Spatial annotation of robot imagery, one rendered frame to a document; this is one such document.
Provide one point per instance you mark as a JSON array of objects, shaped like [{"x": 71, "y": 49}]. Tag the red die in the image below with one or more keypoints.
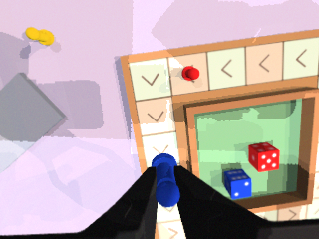
[{"x": 263, "y": 156}]

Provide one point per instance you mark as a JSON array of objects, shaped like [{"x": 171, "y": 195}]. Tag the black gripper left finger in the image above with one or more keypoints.
[{"x": 133, "y": 216}]

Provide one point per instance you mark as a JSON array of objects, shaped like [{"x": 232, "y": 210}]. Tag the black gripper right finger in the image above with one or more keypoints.
[{"x": 207, "y": 214}]

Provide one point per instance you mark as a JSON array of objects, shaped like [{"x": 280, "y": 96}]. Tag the blue game pawn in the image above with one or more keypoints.
[{"x": 167, "y": 194}]

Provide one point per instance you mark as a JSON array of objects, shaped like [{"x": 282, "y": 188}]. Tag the blue die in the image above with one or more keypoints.
[{"x": 237, "y": 183}]

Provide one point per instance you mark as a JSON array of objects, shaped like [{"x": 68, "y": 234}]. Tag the yellow pawn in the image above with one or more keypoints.
[{"x": 44, "y": 36}]

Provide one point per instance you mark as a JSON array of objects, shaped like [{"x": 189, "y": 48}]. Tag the orange board border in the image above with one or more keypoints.
[{"x": 180, "y": 100}]

